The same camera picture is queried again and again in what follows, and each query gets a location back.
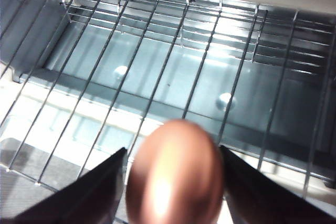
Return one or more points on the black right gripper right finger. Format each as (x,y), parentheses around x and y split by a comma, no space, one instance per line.
(262,197)

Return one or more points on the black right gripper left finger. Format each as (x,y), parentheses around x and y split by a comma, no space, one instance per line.
(86,195)

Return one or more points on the brown egg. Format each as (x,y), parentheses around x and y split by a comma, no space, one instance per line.
(176,171)

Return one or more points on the cream Toshiba toaster oven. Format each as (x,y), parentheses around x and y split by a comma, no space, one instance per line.
(183,66)

